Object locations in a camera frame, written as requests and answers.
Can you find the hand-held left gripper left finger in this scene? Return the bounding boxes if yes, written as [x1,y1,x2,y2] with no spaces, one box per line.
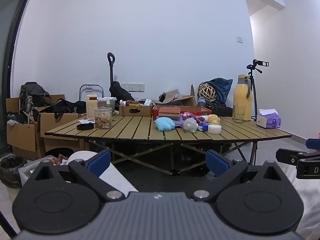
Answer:
[32,150,126,202]

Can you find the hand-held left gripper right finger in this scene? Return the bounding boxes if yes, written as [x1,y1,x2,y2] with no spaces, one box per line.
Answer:
[191,149,286,202]

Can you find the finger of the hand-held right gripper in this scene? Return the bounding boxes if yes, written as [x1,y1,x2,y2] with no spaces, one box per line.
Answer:
[306,138,320,151]
[276,148,308,166]

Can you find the yellow plush toy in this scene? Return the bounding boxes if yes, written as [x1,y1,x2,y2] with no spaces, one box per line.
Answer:
[207,114,221,125]

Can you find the red cardboard box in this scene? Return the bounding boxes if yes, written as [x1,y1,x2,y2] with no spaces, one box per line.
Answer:
[152,105,212,121]

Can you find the light blue plush toy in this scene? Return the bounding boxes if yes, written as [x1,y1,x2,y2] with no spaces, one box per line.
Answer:
[155,117,175,132]

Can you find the pink and orange sponge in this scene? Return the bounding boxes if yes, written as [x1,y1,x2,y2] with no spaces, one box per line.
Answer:
[158,107,181,119]

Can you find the white bedsheet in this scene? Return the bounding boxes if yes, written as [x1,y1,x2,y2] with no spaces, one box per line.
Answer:
[280,162,320,240]

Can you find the purple tissue box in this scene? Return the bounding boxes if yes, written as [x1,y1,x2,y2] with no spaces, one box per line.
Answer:
[256,109,281,129]

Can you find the glass jar of snacks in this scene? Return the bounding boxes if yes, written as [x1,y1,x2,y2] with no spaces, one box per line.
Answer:
[94,107,113,130]

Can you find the clear drinking glass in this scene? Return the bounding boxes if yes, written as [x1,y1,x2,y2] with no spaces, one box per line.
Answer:
[234,105,247,123]

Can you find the black case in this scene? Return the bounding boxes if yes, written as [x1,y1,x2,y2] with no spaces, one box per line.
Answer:
[207,101,233,117]

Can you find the tall wooden box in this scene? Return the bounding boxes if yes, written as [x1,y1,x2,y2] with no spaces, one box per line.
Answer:
[86,94,98,120]

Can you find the clear plastic storage container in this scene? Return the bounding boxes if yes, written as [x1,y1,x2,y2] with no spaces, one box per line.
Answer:
[97,97,117,117]

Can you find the small brown cardboard box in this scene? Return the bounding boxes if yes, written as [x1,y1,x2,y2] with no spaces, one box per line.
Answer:
[119,100,154,117]

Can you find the black clothes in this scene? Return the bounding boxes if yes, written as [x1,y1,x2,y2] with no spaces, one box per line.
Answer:
[41,99,87,118]

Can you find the clear plastic trash bag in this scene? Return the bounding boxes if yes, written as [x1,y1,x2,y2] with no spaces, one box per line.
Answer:
[19,155,69,187]

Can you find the yellow thermos jug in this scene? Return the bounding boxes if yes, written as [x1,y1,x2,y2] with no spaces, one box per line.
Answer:
[232,74,252,121]

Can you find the woven wicker ball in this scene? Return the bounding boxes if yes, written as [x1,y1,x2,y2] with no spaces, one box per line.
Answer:
[198,84,217,100]

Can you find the flattened brown cardboard box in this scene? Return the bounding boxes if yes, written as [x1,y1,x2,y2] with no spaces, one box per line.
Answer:
[150,84,198,107]

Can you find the metal folding stool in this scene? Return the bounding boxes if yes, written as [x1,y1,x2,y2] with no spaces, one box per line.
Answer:
[79,84,104,103]

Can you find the black trolley bag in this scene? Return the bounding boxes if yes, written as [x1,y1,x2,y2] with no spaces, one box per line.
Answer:
[109,81,135,102]

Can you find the dark blue bag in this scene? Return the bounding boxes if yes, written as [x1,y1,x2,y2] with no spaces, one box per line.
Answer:
[200,77,233,105]

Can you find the large brown cardboard box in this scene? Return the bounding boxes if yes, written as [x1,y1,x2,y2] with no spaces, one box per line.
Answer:
[5,94,65,160]

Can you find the black trash bin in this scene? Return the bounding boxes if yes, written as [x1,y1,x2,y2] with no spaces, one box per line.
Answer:
[0,155,27,189]

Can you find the dark grey backpack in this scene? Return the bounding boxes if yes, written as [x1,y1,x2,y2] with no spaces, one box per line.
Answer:
[19,82,53,121]

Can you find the black folding table frame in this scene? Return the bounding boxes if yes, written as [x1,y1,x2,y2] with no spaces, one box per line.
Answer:
[85,140,258,176]

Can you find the white wall outlet strip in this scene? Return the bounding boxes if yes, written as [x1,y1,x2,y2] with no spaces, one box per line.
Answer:
[122,82,145,92]

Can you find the black trolley handle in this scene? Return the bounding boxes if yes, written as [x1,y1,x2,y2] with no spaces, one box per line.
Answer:
[107,52,116,98]

